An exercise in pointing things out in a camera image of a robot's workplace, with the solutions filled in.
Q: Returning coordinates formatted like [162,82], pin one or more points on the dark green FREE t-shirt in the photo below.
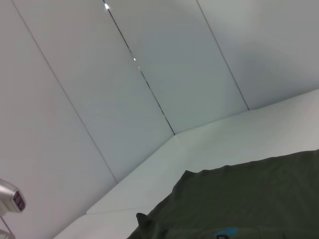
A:
[236,199]

